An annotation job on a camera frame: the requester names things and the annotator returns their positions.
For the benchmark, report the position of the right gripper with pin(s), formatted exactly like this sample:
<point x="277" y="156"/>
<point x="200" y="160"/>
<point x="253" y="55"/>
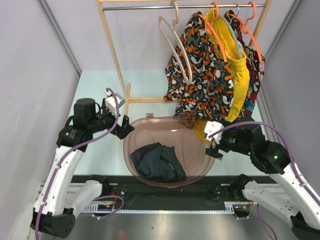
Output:
<point x="213" y="151"/>

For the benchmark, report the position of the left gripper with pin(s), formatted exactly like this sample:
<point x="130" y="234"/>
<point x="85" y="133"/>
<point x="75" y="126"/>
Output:
<point x="121" y="131"/>

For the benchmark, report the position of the orange black camouflage shorts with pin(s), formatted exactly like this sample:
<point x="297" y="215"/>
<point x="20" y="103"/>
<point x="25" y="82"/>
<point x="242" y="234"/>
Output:
<point x="188" y="96"/>

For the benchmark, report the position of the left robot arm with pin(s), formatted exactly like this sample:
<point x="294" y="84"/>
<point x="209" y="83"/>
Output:
<point x="53" y="212"/>

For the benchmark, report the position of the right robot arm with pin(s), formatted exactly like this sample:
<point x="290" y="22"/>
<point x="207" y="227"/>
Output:
<point x="302" y="210"/>

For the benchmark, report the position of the dark navy shorts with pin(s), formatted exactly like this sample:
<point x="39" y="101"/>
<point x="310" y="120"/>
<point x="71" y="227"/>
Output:
<point x="157" y="161"/>

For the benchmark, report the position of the colourful patterned shorts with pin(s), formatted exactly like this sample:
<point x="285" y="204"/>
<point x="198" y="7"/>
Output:
<point x="255" y="63"/>

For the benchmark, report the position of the yellow shorts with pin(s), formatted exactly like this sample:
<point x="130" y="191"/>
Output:
<point x="237" y="75"/>

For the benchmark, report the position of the beige wooden hanger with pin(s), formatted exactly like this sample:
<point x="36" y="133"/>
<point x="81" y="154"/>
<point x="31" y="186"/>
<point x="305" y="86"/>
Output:
<point x="177" y="42"/>

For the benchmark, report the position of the teal hanger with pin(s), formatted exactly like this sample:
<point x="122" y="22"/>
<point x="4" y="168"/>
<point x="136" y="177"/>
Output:
<point x="240" y="56"/>

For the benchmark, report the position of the translucent pink laundry basket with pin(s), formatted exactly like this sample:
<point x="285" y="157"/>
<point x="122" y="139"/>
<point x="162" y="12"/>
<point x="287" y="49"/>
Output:
<point x="172" y="132"/>

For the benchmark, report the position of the metal hanging rod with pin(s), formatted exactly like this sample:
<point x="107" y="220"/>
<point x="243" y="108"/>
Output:
<point x="126" y="8"/>

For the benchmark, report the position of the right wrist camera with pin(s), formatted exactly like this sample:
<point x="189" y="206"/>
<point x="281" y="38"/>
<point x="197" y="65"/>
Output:
<point x="211" y="131"/>

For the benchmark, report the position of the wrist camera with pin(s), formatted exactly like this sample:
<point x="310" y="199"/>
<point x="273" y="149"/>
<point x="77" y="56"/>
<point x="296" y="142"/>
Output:
<point x="211" y="131"/>
<point x="110" y="102"/>

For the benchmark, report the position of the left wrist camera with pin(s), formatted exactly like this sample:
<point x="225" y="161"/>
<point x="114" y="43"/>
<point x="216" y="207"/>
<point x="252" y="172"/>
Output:
<point x="110" y="102"/>

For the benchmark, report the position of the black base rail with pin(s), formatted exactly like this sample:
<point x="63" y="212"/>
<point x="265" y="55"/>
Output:
<point x="208" y="193"/>

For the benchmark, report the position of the white cable duct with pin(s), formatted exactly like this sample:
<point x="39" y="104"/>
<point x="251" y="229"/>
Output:
<point x="100" y="210"/>

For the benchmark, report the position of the wooden clothes rack frame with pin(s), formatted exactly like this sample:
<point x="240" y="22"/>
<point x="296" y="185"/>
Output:
<point x="126" y="89"/>

